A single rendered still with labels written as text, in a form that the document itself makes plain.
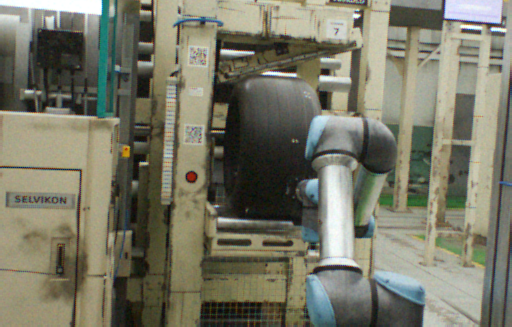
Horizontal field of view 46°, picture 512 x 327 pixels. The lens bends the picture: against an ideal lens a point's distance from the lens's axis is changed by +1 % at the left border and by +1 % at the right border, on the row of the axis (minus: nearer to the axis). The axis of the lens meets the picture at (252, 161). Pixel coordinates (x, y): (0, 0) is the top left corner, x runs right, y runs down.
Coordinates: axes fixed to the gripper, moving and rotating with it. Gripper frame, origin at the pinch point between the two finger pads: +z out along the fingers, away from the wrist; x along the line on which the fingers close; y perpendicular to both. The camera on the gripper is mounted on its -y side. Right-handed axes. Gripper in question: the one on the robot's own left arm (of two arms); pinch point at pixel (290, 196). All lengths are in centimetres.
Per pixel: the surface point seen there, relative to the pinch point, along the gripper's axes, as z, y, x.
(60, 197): -66, -2, 72
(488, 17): 294, 173, -265
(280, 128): -4.7, 23.9, 5.7
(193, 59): 11, 49, 36
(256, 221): 11.3, -9.7, 9.7
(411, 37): 643, 250, -357
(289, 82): 7.4, 42.8, -0.2
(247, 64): 50, 58, 8
